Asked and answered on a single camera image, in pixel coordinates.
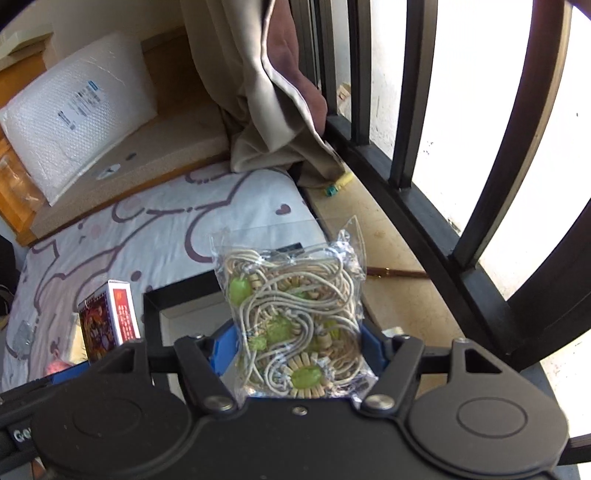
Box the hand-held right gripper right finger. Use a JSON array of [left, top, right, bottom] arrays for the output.
[[359, 322, 523, 415]]

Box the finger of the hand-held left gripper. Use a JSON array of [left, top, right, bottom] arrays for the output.
[[49, 361, 93, 386]]

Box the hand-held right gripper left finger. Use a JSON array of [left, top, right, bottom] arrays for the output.
[[99, 322, 245, 415]]

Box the black box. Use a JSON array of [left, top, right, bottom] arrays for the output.
[[142, 270, 241, 384]]

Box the clear bag of beaded cords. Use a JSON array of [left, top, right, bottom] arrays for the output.
[[210, 216, 380, 400]]

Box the silver foil packet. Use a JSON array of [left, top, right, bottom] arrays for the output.
[[11, 323, 38, 357]]

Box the red card box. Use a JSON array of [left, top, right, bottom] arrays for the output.
[[78, 279, 141, 365]]

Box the brown wooden stick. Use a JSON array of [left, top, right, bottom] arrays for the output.
[[367, 265, 428, 280]]

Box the black jacket with white trim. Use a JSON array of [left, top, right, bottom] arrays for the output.
[[0, 234, 21, 324]]

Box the beige window sill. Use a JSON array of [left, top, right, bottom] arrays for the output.
[[299, 171, 580, 480]]

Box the printed bed sheet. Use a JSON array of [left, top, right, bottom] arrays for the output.
[[0, 168, 329, 393]]

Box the yellow and green small object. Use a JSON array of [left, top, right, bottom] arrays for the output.
[[323, 173, 354, 197]]

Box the wooden headboard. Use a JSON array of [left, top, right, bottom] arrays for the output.
[[0, 46, 52, 246]]

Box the white bubble wrap package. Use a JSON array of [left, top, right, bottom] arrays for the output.
[[0, 31, 158, 206]]

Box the black window grille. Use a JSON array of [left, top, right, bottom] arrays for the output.
[[288, 0, 591, 372]]

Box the dark purple curtain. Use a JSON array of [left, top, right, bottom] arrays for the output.
[[265, 0, 329, 140]]

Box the beige curtain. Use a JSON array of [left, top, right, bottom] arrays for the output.
[[180, 0, 346, 182]]

